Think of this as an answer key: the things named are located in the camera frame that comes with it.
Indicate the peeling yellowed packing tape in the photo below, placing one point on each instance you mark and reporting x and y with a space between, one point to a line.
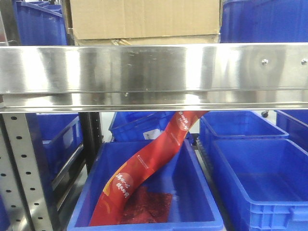
120 42

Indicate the blue plastic bin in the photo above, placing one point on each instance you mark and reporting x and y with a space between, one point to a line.
247 21
233 125
40 23
139 125
263 183
193 207
61 135

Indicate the red printed banner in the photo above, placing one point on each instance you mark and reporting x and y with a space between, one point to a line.
144 163

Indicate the worn brown cardboard box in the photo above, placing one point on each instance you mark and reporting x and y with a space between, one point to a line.
145 22

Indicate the perforated steel shelf post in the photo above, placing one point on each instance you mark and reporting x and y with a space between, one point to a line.
25 184

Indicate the stainless steel shelf rack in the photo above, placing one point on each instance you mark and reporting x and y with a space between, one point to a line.
194 77

